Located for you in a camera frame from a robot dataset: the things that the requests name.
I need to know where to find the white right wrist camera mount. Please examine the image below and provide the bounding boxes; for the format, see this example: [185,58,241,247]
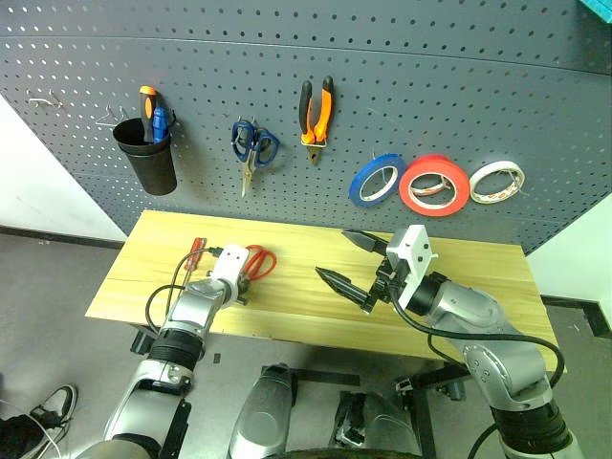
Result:
[384,224,440,311]

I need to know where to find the white floor cord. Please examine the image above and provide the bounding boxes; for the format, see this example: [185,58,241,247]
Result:
[0,397,66,459]

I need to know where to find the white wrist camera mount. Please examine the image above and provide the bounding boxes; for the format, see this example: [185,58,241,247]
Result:
[208,243,251,298]
[384,224,440,311]

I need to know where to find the white tape roll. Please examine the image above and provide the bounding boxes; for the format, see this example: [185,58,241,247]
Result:
[469,161,527,206]

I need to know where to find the dark grey rounded housing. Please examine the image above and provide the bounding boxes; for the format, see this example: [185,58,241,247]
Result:
[333,390,423,456]
[228,364,298,459]

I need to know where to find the red tape roll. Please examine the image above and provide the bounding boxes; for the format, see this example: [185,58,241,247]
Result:
[398,153,471,218]

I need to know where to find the black white sneaker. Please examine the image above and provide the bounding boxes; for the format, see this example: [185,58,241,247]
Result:
[28,383,79,446]

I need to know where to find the red handled screwdriver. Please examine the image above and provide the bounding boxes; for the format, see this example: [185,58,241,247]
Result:
[185,236,208,273]

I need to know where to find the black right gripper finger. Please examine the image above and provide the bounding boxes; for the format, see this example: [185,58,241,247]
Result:
[315,266,371,312]
[340,229,391,255]

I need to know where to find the red handled scissors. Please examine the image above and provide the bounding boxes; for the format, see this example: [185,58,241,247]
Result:
[242,244,278,282]

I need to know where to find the blue tool handle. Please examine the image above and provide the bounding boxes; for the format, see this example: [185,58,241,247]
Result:
[151,106,169,144]

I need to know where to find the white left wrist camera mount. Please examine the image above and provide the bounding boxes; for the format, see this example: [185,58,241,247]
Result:
[208,243,251,298]

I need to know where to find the teal brick pattern box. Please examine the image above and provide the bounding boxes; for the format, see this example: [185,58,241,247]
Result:
[579,0,612,24]

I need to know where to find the orange black pliers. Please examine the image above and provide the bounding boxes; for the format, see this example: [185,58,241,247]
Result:
[298,75,337,166]

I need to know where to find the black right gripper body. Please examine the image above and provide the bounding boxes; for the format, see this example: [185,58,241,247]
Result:
[364,254,408,316]

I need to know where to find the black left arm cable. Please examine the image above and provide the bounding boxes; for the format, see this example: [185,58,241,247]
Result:
[144,245,224,337]

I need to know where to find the orange black screwdriver handle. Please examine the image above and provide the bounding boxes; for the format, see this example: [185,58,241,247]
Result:
[138,85,160,145]

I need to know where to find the grey pegboard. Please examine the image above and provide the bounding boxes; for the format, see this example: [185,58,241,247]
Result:
[0,0,612,255]

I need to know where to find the blue handled scissors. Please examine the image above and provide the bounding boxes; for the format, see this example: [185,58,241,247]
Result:
[230,118,281,199]

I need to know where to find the black plastic cup holder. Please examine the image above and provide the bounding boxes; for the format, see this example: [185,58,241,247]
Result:
[112,117,179,197]

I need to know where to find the blue tape roll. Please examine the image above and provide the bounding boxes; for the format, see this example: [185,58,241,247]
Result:
[347,152,408,208]

